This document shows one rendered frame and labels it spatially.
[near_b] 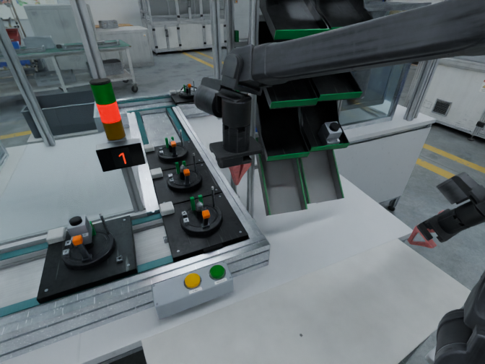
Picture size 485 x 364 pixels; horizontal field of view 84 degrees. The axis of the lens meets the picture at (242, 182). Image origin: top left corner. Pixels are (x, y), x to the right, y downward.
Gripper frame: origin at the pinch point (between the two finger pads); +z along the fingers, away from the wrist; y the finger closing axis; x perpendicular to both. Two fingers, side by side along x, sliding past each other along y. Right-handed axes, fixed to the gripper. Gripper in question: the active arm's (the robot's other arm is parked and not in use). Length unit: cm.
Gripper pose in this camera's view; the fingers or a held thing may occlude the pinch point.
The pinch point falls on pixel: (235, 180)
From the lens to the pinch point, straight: 62.3
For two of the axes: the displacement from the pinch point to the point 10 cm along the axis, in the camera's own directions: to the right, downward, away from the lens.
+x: 3.8, 5.6, -7.4
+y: -9.2, 2.1, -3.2
